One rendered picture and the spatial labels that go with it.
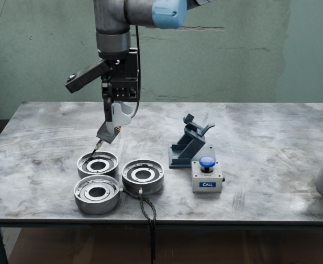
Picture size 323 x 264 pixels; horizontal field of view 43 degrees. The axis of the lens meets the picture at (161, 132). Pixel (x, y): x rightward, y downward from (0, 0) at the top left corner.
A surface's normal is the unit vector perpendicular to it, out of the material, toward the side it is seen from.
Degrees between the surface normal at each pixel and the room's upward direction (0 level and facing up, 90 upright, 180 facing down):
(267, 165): 0
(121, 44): 90
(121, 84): 90
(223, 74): 90
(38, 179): 0
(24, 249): 0
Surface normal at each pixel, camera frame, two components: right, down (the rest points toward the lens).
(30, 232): 0.00, -0.87
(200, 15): -0.01, 0.50
